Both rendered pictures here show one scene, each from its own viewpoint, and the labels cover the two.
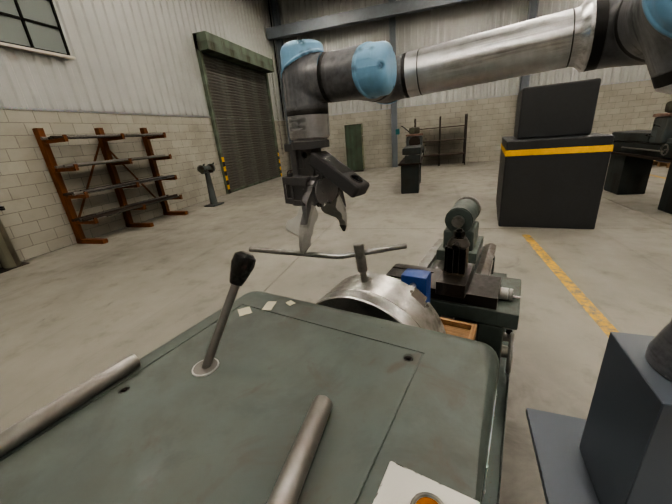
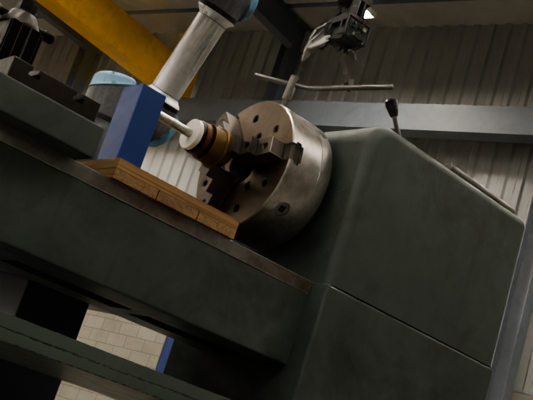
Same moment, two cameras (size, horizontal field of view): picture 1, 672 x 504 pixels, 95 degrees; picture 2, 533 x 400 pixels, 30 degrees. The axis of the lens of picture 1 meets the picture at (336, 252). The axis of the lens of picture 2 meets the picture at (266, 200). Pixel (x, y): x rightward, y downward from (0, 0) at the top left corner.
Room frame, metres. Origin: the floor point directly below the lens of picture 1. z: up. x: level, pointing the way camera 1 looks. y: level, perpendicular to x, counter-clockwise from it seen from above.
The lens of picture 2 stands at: (2.60, 0.74, 0.43)
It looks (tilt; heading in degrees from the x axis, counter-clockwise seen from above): 15 degrees up; 201
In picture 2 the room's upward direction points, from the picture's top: 18 degrees clockwise
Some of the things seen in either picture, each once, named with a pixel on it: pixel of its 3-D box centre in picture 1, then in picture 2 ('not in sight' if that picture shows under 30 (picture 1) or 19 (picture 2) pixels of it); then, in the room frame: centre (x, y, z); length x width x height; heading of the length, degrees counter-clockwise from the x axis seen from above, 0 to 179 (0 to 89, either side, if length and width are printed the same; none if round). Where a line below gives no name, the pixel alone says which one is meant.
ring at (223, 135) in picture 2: not in sight; (209, 144); (0.73, -0.15, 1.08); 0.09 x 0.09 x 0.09; 58
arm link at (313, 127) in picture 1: (308, 129); not in sight; (0.61, 0.03, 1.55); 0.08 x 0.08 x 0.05
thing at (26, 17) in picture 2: (458, 241); (21, 21); (1.08, -0.46, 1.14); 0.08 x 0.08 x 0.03
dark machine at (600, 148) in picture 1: (544, 154); not in sight; (5.11, -3.49, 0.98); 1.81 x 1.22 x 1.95; 154
